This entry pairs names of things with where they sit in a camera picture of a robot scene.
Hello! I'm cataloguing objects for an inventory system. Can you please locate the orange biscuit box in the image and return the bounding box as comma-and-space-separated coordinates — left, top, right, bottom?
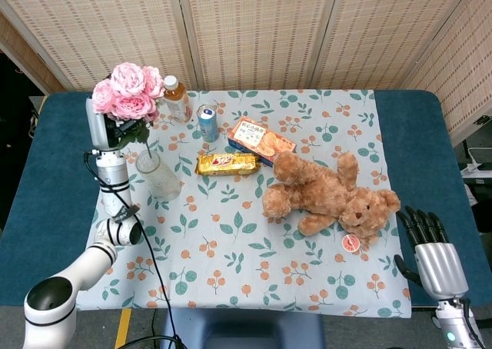
226, 115, 298, 168

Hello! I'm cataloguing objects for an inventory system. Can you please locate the clear glass vase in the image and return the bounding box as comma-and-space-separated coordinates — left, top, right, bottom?
135, 149, 183, 203

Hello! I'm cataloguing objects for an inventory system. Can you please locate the floral patterned tablecloth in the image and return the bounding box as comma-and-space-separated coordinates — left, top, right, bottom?
71, 89, 413, 320

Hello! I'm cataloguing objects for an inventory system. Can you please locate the woven folding screen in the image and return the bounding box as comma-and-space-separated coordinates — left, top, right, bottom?
0, 0, 492, 147

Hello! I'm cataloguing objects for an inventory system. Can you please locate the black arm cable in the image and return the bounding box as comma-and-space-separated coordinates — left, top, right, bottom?
83, 148, 188, 349

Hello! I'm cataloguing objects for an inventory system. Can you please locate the blue drink can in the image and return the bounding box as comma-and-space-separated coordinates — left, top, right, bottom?
196, 103, 221, 144

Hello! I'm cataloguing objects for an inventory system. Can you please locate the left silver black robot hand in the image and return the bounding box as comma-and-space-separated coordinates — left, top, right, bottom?
85, 95, 136, 152

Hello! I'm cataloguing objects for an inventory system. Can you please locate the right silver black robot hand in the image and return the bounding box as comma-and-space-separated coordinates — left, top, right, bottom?
394, 205, 470, 300

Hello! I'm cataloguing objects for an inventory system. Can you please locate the tea bottle white cap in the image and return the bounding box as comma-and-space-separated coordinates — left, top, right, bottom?
162, 75, 193, 124

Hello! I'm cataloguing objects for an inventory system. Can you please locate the small pink cup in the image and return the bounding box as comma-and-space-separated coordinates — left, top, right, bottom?
341, 234, 361, 253

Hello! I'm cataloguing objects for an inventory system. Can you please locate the yellow snack packet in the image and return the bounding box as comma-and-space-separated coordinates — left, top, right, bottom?
194, 151, 262, 178

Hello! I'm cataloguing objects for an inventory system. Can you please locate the pink flower bouquet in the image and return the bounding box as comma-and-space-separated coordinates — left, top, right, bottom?
91, 61, 166, 165

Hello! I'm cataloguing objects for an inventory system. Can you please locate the brown teddy bear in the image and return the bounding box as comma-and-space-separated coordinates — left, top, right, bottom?
261, 150, 402, 245

